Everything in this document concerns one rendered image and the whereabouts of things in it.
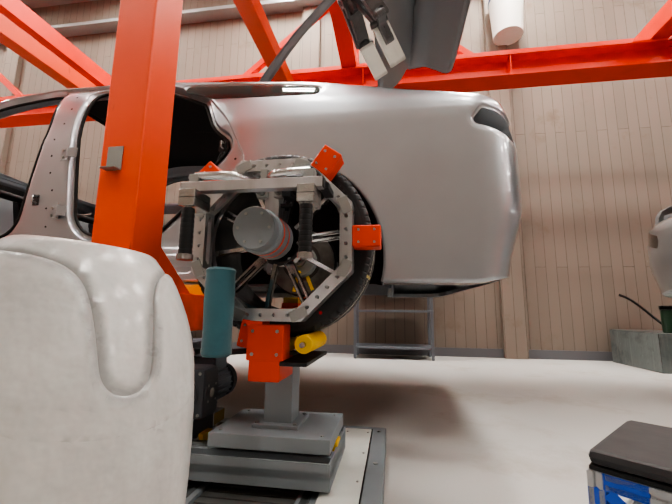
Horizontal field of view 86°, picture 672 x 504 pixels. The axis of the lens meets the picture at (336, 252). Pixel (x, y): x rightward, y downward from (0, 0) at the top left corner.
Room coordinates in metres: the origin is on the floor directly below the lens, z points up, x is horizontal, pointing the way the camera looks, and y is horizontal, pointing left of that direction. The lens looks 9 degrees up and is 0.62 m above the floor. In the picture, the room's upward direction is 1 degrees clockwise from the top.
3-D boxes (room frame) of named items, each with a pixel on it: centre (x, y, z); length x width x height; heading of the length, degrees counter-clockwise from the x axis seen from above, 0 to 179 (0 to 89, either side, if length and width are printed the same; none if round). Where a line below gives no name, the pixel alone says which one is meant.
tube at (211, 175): (1.09, 0.33, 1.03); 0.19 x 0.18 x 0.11; 171
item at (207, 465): (1.37, 0.23, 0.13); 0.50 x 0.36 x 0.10; 81
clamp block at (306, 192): (0.97, 0.08, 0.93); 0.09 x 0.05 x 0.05; 171
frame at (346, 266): (1.20, 0.21, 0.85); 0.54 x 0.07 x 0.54; 81
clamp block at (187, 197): (1.02, 0.41, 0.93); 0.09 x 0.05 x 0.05; 171
